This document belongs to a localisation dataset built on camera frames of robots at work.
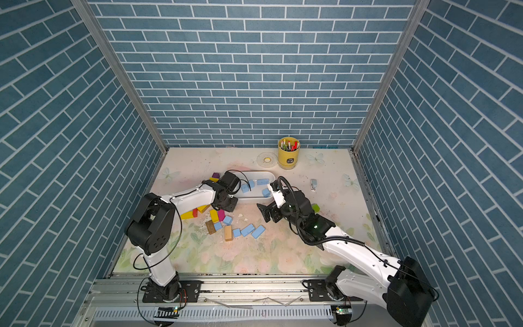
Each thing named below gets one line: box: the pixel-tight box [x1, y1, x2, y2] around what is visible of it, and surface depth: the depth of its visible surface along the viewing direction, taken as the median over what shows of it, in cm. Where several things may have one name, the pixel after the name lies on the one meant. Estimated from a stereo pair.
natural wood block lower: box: [224, 224, 233, 242], surface depth 88 cm
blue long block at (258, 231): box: [251, 224, 266, 240], surface depth 90 cm
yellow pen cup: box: [277, 136, 301, 170], surface depth 107 cm
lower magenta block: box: [217, 209, 226, 222], surface depth 95 cm
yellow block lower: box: [209, 209, 220, 224], surface depth 95 cm
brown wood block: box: [204, 219, 217, 236], surface depth 91 cm
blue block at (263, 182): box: [256, 178, 270, 186], surface depth 106 cm
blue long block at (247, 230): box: [240, 223, 256, 238], surface depth 90 cm
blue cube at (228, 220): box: [223, 215, 233, 226], surface depth 92 cm
